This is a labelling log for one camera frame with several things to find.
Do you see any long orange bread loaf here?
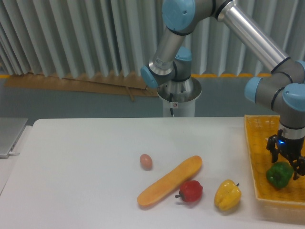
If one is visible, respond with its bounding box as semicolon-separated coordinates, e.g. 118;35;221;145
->
137;156;203;207

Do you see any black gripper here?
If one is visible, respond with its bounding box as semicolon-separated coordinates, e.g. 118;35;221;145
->
266;129;305;180

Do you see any yellow woven basket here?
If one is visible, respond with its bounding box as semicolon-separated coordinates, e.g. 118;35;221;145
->
244;115;305;208

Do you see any black pedestal cable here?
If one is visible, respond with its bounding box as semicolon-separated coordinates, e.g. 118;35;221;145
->
169;93;175;118

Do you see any red bell pepper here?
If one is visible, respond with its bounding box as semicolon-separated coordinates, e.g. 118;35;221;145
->
175;180;203;203

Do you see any yellow bell pepper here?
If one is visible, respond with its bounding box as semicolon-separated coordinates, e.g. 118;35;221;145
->
214;179;242;211

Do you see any brown cardboard sheet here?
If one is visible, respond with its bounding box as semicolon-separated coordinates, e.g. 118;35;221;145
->
5;70;158;101

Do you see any green bell pepper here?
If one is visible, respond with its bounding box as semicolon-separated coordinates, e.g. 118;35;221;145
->
266;162;294;189

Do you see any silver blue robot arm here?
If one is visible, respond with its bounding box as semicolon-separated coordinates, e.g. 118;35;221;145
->
141;0;305;179

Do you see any silver laptop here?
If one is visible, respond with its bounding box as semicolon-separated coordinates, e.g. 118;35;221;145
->
0;117;28;159

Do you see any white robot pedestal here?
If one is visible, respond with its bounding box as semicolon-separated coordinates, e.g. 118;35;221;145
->
157;77;202;117

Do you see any brown egg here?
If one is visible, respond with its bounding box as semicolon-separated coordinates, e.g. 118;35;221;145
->
140;154;153;170

